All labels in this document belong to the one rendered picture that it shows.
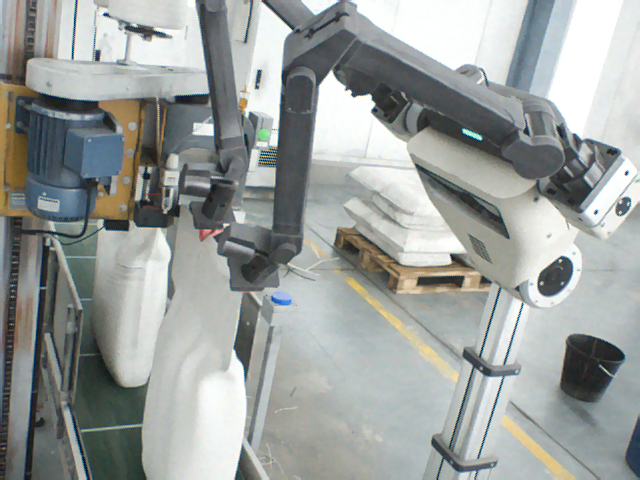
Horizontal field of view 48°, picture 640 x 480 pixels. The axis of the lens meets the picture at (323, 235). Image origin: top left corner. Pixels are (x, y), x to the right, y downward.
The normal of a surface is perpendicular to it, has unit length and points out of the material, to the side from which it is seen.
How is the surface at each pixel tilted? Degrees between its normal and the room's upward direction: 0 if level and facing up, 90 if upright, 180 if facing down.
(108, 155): 90
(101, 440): 0
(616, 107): 90
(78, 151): 90
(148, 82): 90
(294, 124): 122
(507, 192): 40
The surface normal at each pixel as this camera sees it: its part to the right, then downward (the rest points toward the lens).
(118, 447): 0.19, -0.93
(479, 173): -0.42, -0.73
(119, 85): 0.89, 0.30
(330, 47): -0.03, 0.76
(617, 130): 0.43, 0.36
